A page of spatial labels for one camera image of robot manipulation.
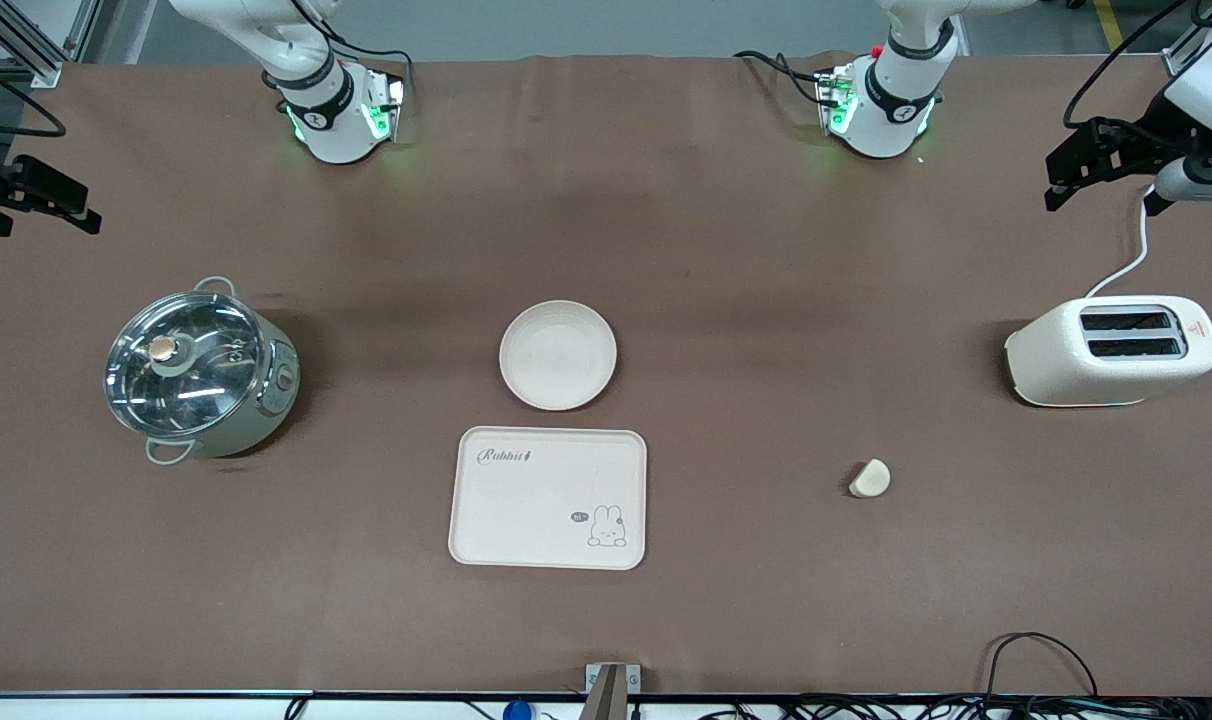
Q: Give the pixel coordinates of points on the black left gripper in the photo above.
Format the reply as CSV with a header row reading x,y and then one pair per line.
x,y
1144,140

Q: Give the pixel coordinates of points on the white half bun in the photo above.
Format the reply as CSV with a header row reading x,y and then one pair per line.
x,y
871,480

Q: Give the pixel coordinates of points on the round cream plate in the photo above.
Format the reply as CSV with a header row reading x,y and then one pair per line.
x,y
558,355

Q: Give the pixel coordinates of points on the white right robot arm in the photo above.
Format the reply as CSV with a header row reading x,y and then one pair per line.
x,y
336,125

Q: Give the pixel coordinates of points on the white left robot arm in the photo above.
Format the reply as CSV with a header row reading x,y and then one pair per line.
x,y
891,110

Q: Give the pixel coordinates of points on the cream rabbit print tray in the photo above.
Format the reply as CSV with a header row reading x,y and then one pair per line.
x,y
536,500

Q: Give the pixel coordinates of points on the cream two-slot toaster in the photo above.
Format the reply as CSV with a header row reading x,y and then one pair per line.
x,y
1046,365

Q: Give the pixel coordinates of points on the glass pot lid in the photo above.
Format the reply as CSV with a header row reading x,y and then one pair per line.
x,y
191,375

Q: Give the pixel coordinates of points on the pale green electric pot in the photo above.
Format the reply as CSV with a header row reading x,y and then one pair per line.
x,y
281,390

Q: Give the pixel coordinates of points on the blue round cap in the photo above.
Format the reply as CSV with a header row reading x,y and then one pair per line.
x,y
517,711

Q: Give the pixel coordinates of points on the aluminium frame profile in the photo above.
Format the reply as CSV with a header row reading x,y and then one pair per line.
x,y
1191,45
36,55

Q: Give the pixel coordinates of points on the aluminium camera post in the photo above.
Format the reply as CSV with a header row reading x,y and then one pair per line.
x,y
611,690

